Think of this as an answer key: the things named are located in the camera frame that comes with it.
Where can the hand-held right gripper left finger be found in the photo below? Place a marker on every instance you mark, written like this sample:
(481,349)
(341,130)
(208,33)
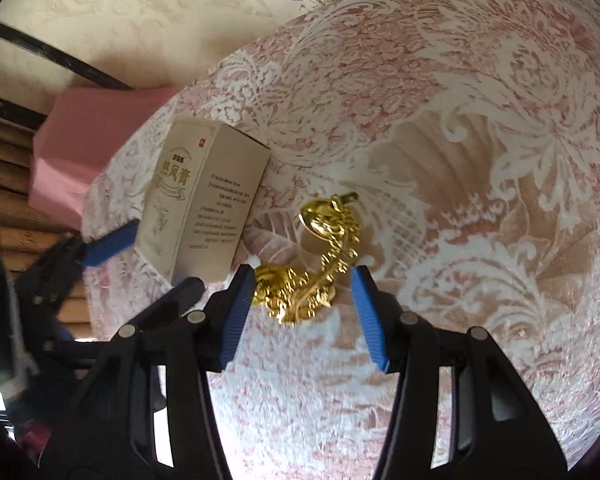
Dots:
(235,320)

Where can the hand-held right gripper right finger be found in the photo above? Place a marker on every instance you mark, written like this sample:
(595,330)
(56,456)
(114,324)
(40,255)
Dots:
(372,320)

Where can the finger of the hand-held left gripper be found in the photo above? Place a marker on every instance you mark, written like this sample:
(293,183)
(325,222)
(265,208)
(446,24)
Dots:
(110,245)
(180,296)

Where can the gold metal ornament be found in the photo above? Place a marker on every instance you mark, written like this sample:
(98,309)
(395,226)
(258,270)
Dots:
(330,240)

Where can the cream cardboard box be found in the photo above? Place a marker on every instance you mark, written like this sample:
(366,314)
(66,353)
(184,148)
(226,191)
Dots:
(200,200)

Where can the pink cloth cover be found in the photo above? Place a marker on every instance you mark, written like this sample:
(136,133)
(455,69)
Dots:
(90,135)

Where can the black metal bed frame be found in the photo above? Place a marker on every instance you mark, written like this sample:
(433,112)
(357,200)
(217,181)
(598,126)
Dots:
(55,52)

